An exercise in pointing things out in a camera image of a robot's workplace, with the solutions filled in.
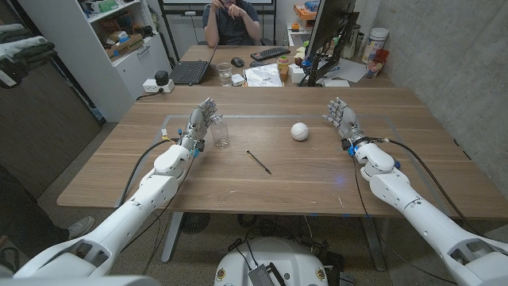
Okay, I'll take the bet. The seated person in dark shirt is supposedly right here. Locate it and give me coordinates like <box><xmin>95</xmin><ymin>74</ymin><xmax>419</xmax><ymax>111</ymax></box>
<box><xmin>202</xmin><ymin>0</ymin><xmax>262</xmax><ymax>48</ymax></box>

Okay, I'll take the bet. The brown cardboard box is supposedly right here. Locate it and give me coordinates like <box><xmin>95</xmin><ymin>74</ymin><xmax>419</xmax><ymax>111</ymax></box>
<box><xmin>105</xmin><ymin>33</ymin><xmax>145</xmax><ymax>60</ymax></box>

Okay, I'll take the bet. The white cardboard box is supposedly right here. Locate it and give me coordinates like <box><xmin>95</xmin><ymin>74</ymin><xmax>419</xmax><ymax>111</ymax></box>
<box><xmin>287</xmin><ymin>63</ymin><xmax>309</xmax><ymax>84</ymax></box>

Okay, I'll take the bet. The white power strip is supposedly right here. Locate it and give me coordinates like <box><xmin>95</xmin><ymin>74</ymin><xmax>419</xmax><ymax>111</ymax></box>
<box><xmin>142</xmin><ymin>78</ymin><xmax>175</xmax><ymax>94</ymax></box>

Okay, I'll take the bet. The clear drinking glass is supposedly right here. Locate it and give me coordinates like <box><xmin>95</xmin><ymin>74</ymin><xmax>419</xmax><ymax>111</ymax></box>
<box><xmin>210</xmin><ymin>114</ymin><xmax>231</xmax><ymax>150</ymax></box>
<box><xmin>216</xmin><ymin>62</ymin><xmax>233</xmax><ymax>88</ymax></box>

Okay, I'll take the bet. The black laptop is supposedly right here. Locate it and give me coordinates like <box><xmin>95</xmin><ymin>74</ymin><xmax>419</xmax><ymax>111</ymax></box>
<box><xmin>169</xmin><ymin>45</ymin><xmax>218</xmax><ymax>86</ymax></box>

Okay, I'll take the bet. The grey table leg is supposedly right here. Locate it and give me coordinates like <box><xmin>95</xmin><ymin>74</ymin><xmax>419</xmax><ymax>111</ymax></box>
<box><xmin>160</xmin><ymin>211</ymin><xmax>185</xmax><ymax>264</ymax></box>
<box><xmin>360</xmin><ymin>216</ymin><xmax>387</xmax><ymax>272</ymax></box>

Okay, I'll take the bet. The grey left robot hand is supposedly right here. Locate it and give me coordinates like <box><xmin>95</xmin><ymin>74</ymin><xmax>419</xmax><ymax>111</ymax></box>
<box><xmin>179</xmin><ymin>98</ymin><xmax>219</xmax><ymax>151</ymax></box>

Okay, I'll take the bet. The white paper sheet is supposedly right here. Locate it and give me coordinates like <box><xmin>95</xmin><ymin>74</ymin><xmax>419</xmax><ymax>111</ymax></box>
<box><xmin>327</xmin><ymin>57</ymin><xmax>368</xmax><ymax>84</ymax></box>

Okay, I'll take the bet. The red snack cup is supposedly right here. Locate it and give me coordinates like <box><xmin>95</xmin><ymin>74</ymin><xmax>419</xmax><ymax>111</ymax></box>
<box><xmin>365</xmin><ymin>48</ymin><xmax>391</xmax><ymax>79</ymax></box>

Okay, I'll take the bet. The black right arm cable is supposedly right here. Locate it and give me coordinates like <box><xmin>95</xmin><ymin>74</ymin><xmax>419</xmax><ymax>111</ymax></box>
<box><xmin>372</xmin><ymin>137</ymin><xmax>483</xmax><ymax>236</ymax></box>

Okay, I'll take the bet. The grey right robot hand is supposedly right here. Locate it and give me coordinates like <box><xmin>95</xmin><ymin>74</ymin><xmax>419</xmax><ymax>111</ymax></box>
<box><xmin>322</xmin><ymin>97</ymin><xmax>368</xmax><ymax>143</ymax></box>

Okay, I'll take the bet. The white shelf cabinet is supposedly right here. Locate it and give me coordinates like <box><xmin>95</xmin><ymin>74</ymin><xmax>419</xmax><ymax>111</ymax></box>
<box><xmin>17</xmin><ymin>0</ymin><xmax>173</xmax><ymax>123</ymax></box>

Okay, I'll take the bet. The grey shoe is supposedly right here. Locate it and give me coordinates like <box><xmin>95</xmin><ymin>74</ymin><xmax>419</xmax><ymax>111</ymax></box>
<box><xmin>66</xmin><ymin>215</ymin><xmax>96</xmax><ymax>240</ymax></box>

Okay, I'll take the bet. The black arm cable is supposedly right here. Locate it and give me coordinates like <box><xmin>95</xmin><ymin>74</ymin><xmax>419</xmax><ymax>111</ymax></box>
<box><xmin>372</xmin><ymin>137</ymin><xmax>483</xmax><ymax>236</ymax></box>
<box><xmin>117</xmin><ymin>137</ymin><xmax>180</xmax><ymax>208</ymax></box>

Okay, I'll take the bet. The black keyboard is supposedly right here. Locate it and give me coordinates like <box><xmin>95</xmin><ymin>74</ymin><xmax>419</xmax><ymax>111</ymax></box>
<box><xmin>250</xmin><ymin>46</ymin><xmax>291</xmax><ymax>62</ymax></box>

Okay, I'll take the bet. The white canister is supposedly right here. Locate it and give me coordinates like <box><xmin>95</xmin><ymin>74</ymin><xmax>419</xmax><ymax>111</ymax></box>
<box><xmin>360</xmin><ymin>27</ymin><xmax>390</xmax><ymax>64</ymax></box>

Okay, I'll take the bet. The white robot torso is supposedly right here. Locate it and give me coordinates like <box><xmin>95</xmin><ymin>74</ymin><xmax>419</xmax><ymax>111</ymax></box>
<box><xmin>214</xmin><ymin>237</ymin><xmax>329</xmax><ymax>286</ymax></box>

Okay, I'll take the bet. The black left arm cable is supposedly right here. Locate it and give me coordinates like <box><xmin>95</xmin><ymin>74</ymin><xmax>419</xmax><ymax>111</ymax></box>
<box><xmin>117</xmin><ymin>137</ymin><xmax>180</xmax><ymax>208</ymax></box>

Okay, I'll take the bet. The black computer monitor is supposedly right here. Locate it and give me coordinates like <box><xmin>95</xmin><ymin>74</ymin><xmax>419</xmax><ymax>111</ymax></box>
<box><xmin>305</xmin><ymin>0</ymin><xmax>357</xmax><ymax>60</ymax></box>

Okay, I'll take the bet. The black pen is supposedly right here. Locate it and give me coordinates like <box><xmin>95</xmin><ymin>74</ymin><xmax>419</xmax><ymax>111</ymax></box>
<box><xmin>245</xmin><ymin>149</ymin><xmax>273</xmax><ymax>176</ymax></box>

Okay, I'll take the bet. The orange box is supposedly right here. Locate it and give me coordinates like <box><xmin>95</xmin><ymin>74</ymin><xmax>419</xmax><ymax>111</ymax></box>
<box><xmin>293</xmin><ymin>3</ymin><xmax>318</xmax><ymax>21</ymax></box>

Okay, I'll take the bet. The white ball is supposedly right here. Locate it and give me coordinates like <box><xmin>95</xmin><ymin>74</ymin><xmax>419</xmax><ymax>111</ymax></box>
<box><xmin>290</xmin><ymin>122</ymin><xmax>310</xmax><ymax>142</ymax></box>

